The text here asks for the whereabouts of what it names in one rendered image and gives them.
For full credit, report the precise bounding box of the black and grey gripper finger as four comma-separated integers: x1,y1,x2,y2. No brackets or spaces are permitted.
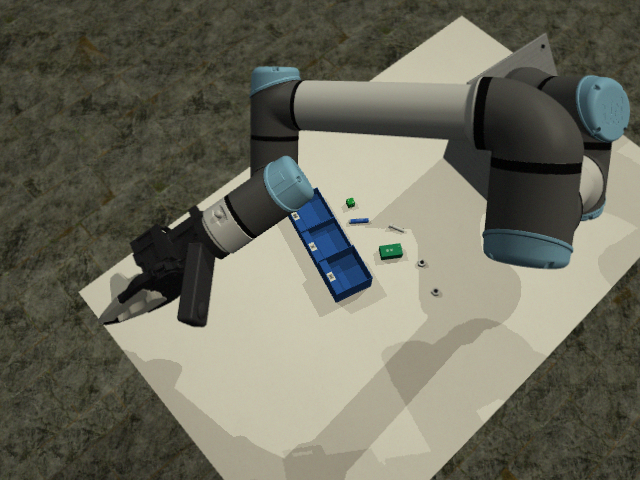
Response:
103,290,180,325
98,270,165,324

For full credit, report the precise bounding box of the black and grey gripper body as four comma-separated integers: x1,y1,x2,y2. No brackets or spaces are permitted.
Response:
130,205,230,296

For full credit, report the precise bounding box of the blue rack of bins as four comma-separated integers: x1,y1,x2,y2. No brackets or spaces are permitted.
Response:
288,188,373,303

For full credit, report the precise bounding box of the green 9v battery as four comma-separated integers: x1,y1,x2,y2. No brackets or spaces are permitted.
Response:
379,243,403,260

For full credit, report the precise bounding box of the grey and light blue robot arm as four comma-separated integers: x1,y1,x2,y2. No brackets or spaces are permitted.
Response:
177,67,630,327

